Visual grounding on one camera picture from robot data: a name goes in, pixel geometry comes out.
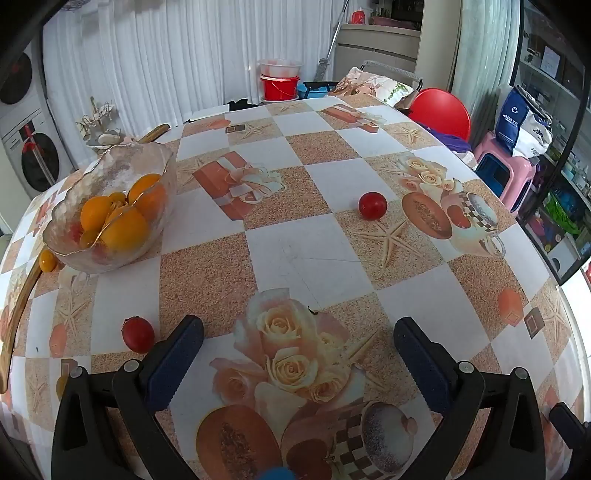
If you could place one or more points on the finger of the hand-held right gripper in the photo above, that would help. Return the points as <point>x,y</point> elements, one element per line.
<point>568,420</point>

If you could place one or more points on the white cabinet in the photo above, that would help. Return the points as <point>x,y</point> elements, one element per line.
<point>378,46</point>

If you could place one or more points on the purple cloth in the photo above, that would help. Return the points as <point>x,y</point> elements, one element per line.
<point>455,141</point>

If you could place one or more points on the green bag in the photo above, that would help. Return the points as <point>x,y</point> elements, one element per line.
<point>561,214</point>

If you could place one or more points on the blue basin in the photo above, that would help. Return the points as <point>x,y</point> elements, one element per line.
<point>318,90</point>

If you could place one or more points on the yellow cherry tomato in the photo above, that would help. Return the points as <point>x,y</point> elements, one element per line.
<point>47,261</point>
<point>117,198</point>
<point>87,240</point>

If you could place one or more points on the white slipper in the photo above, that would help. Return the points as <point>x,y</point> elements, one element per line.
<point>107,137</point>

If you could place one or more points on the long curved wooden stick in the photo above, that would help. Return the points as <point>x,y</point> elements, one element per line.
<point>18,314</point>

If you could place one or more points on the white basin red rim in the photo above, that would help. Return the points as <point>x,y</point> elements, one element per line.
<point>279,68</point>

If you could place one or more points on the floral pillow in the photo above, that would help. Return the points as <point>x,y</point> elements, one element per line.
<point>369,85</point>

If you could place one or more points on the clear glass bowl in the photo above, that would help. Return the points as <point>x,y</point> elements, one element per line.
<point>69,258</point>

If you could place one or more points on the red bucket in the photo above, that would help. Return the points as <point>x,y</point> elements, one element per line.
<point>279,88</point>

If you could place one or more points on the red cherry tomato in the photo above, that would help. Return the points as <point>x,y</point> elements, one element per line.
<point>372,205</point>
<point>137,334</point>

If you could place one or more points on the black framed shelf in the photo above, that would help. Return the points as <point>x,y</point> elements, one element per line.
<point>561,152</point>

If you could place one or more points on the pink plastic stool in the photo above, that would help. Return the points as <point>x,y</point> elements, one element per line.
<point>521,177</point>

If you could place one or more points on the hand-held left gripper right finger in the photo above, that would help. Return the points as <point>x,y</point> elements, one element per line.
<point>422,360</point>

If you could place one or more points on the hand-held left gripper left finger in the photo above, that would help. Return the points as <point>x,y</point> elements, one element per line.
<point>178,357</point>

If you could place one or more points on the red chair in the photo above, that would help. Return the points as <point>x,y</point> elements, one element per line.
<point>441,113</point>

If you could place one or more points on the blue and white bag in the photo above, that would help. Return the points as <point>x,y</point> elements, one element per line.
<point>521,122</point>

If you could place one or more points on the checkered printed tablecloth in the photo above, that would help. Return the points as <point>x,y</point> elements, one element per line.
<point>286,249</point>

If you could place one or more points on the potted plant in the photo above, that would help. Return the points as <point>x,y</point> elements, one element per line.
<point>383,17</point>

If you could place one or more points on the white washing machine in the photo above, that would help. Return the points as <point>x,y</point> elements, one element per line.
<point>39,157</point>
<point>21,78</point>

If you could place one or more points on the orange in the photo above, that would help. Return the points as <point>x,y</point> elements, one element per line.
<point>125,230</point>
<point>150,194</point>
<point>94,213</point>

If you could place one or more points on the mop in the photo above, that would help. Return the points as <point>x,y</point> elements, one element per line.
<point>330,50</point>

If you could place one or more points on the white curtain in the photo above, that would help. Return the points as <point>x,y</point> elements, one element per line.
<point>184,60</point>

